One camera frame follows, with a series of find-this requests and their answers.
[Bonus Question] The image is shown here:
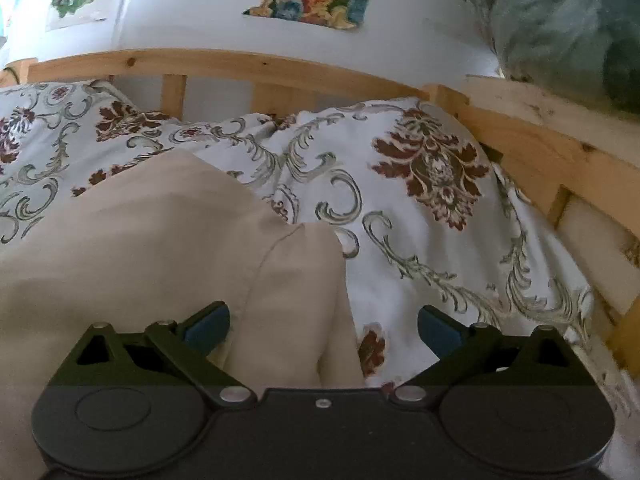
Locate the wooden bed frame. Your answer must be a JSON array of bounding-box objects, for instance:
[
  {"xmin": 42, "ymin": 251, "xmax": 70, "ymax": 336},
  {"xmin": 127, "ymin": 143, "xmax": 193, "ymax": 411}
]
[{"xmin": 0, "ymin": 49, "xmax": 640, "ymax": 381}]

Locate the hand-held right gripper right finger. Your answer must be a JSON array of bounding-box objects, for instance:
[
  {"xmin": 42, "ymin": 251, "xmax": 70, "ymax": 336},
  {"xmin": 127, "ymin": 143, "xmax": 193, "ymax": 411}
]
[{"xmin": 390, "ymin": 305, "xmax": 577, "ymax": 409}]

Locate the beige garment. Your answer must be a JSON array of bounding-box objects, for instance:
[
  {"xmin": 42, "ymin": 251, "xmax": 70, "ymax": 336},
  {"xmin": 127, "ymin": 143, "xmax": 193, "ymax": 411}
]
[{"xmin": 0, "ymin": 150, "xmax": 367, "ymax": 480}]

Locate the blue wall poster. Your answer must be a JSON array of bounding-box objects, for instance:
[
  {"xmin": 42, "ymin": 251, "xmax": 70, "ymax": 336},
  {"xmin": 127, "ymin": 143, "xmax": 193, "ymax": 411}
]
[{"xmin": 0, "ymin": 0, "xmax": 22, "ymax": 38}]

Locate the floral bedsheet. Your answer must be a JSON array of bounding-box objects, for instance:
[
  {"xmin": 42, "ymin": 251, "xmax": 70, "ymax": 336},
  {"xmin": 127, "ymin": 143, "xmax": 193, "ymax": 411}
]
[{"xmin": 0, "ymin": 80, "xmax": 637, "ymax": 443}]

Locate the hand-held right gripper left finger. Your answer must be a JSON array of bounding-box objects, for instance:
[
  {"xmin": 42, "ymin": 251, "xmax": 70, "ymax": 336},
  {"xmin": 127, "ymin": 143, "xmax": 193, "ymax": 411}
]
[{"xmin": 75, "ymin": 301, "xmax": 257, "ymax": 409}]

